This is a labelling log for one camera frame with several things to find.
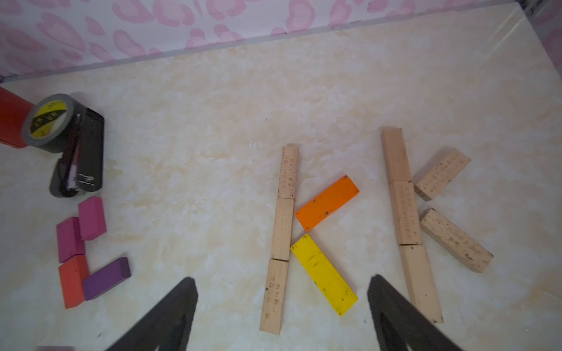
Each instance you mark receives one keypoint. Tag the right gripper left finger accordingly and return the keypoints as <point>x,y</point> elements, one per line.
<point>168,325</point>

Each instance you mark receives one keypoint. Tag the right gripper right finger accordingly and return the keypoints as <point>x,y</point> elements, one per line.
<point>398,324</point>

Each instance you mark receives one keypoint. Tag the wooden block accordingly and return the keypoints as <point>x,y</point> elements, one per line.
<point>454,240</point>
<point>405,213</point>
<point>441,173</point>
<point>274,297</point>
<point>395,155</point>
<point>288,171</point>
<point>282,231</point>
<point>420,281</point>

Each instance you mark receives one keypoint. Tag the wooden block top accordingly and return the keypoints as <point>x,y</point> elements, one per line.
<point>288,171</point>

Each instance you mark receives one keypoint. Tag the purple block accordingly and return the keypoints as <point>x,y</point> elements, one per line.
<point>106,278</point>

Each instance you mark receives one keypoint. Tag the red block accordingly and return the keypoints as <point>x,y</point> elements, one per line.
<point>71,274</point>

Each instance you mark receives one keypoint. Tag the magenta block lower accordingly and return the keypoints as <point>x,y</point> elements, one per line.
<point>55,348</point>

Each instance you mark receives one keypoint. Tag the magenta block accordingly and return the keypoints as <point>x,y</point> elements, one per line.
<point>69,241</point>
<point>91,218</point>
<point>55,348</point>

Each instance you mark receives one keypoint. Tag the magenta block upper left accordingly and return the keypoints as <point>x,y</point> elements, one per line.
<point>69,241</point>

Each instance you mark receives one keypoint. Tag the magenta block upper right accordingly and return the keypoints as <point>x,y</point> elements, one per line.
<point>91,218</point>

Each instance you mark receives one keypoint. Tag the black stapler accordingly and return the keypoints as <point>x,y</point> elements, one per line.
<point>80,169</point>

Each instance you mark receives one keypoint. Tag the black tape roll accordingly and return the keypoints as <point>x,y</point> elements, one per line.
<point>48,124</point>

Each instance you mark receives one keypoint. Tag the red pencil cup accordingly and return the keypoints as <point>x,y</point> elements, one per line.
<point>13,113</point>

